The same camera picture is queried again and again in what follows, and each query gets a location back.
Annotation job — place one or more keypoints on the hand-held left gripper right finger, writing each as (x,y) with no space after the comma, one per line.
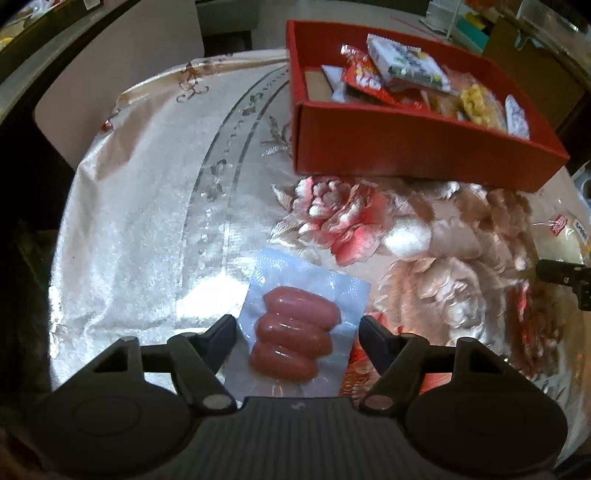
(374,341)

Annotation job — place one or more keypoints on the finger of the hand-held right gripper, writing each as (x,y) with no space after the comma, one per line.
(565,274)

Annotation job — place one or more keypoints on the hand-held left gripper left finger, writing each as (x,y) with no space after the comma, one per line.
(224,339)

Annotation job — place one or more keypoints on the pale steamed cake packet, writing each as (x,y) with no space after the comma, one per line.
(561,240)

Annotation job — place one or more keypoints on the small red sausages packet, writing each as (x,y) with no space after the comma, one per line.
(295,337)

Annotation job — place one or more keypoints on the clear packet with red label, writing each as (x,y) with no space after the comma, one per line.
(516,117)

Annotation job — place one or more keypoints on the yellow fried snack packet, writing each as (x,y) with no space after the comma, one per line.
(478,104)

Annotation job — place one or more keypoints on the red cardboard box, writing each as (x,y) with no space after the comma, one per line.
(406,147)

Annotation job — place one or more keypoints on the green white wafer packet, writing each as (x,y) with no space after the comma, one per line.
(411,62)

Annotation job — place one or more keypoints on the red spicy snack packet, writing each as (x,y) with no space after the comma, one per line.
(364,78)

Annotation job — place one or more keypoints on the long clear sausage packet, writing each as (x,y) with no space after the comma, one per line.
(334,81)

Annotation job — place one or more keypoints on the shiny floral tablecloth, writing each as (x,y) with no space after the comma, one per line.
(138,207)

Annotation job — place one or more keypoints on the wooden cabinet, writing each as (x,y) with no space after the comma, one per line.
(531,64)

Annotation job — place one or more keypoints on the plastic drawer unit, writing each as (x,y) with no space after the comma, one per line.
(471,32)

